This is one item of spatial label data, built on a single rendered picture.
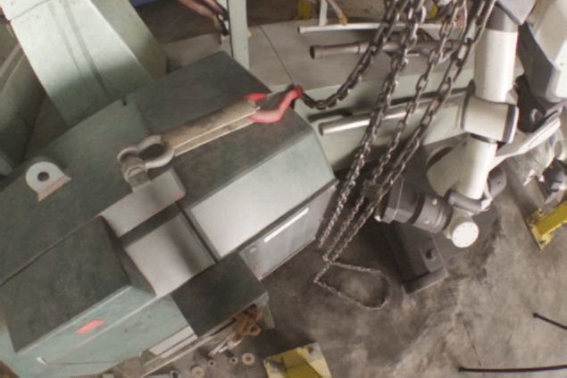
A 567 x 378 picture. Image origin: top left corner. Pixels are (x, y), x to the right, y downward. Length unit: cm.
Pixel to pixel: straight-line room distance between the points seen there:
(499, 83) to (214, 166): 54
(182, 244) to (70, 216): 18
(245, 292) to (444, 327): 113
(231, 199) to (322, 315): 87
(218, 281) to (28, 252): 31
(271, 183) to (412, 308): 104
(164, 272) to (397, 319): 106
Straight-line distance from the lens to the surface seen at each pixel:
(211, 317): 43
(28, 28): 87
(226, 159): 42
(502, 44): 58
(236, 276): 43
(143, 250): 41
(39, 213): 49
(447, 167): 87
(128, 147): 40
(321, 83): 94
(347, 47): 87
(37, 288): 45
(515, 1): 57
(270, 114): 44
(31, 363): 60
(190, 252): 42
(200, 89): 55
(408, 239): 117
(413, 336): 133
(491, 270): 165
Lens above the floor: 118
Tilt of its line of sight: 56 degrees down
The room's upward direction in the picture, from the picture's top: 3 degrees clockwise
